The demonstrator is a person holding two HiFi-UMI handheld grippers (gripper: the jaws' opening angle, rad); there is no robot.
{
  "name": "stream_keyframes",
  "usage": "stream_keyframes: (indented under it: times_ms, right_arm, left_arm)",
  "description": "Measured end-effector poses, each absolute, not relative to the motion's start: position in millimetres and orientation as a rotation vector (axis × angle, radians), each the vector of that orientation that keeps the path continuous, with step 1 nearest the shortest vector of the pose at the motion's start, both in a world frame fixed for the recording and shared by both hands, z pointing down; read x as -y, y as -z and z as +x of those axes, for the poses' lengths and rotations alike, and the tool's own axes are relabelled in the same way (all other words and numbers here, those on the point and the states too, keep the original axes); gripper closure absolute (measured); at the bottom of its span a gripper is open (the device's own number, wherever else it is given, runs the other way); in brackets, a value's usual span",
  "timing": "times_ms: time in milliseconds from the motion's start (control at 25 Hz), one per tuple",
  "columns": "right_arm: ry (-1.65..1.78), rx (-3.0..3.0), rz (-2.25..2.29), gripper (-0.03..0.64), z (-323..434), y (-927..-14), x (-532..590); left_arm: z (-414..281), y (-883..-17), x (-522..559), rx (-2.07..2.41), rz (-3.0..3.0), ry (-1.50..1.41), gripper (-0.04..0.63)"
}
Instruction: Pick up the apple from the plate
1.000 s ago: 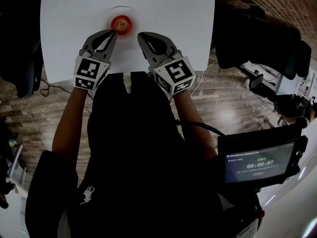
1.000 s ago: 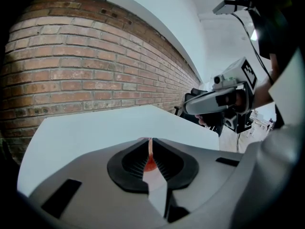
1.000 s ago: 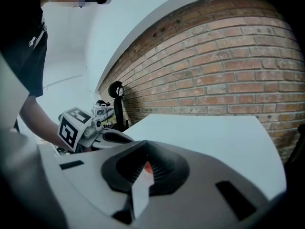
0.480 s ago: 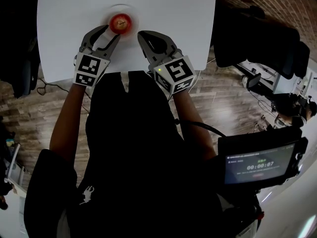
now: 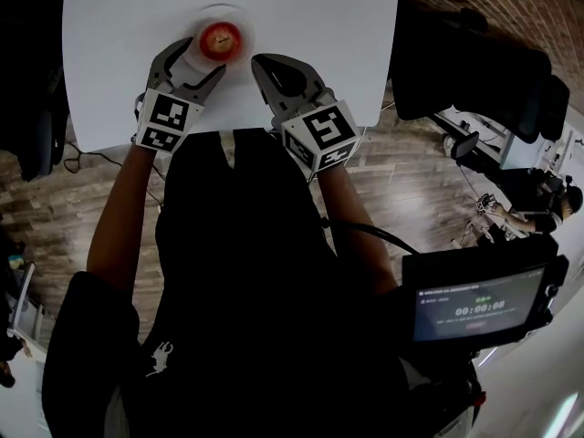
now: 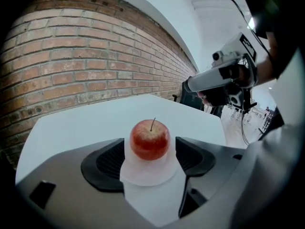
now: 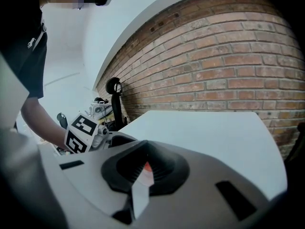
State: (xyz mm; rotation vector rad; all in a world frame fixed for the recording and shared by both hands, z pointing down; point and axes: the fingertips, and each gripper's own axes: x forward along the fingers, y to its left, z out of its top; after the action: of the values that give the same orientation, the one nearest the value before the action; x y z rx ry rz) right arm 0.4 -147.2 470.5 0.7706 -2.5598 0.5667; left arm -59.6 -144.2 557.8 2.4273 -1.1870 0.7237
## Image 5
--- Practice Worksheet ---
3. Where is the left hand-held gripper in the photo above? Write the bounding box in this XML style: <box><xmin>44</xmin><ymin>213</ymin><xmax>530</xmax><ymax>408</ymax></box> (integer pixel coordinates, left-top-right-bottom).
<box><xmin>133</xmin><ymin>36</ymin><xmax>228</xmax><ymax>154</ymax></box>

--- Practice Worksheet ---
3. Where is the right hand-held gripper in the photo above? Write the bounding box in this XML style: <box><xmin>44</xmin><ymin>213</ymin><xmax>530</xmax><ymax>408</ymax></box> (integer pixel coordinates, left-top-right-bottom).
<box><xmin>250</xmin><ymin>52</ymin><xmax>362</xmax><ymax>173</ymax></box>

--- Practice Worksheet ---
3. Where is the red apple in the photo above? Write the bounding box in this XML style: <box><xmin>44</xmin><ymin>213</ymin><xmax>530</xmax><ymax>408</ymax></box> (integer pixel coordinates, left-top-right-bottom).
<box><xmin>198</xmin><ymin>21</ymin><xmax>244</xmax><ymax>61</ymax></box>

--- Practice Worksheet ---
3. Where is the white plate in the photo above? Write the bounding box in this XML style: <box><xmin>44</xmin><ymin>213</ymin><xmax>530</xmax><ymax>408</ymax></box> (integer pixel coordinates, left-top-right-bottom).
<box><xmin>181</xmin><ymin>3</ymin><xmax>257</xmax><ymax>78</ymax></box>

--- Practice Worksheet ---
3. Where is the person's left forearm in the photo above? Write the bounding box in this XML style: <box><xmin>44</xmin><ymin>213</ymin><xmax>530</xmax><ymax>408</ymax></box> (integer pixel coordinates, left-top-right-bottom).
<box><xmin>85</xmin><ymin>142</ymin><xmax>168</xmax><ymax>278</ymax></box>

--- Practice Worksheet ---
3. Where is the person's right forearm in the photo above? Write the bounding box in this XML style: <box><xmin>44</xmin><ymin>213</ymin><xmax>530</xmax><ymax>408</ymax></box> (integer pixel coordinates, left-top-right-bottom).
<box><xmin>313</xmin><ymin>161</ymin><xmax>399</xmax><ymax>297</ymax></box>

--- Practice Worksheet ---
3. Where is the dark chair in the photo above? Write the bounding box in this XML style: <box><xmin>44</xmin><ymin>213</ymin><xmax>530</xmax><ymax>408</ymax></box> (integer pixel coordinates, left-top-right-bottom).
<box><xmin>0</xmin><ymin>57</ymin><xmax>70</xmax><ymax>183</ymax></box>

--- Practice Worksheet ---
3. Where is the black office chair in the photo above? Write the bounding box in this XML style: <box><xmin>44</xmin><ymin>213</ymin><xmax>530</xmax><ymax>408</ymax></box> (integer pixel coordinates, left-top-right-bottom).
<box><xmin>387</xmin><ymin>7</ymin><xmax>572</xmax><ymax>146</ymax></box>

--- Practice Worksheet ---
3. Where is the person's black shirt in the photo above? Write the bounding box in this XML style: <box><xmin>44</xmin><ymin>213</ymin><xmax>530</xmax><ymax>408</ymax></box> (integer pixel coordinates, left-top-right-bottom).
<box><xmin>40</xmin><ymin>128</ymin><xmax>457</xmax><ymax>438</ymax></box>

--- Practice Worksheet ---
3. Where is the white background desk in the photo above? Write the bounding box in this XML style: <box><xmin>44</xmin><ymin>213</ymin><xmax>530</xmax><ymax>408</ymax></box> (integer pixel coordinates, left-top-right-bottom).
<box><xmin>433</xmin><ymin>107</ymin><xmax>576</xmax><ymax>172</ymax></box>

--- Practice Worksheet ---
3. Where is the black monitor screen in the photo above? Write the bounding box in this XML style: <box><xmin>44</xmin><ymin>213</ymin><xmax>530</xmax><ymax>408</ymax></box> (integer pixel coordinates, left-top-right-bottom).
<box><xmin>401</xmin><ymin>238</ymin><xmax>570</xmax><ymax>351</ymax></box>

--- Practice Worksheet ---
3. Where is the thin black floor cable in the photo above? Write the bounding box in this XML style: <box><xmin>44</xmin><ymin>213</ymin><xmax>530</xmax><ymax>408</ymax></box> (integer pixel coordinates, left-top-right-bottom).
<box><xmin>62</xmin><ymin>138</ymin><xmax>166</xmax><ymax>183</ymax></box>

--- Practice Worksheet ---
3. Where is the black monitor cable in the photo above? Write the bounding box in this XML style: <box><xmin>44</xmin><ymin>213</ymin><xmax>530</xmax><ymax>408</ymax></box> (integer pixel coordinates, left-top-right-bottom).
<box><xmin>318</xmin><ymin>216</ymin><xmax>420</xmax><ymax>256</ymax></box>

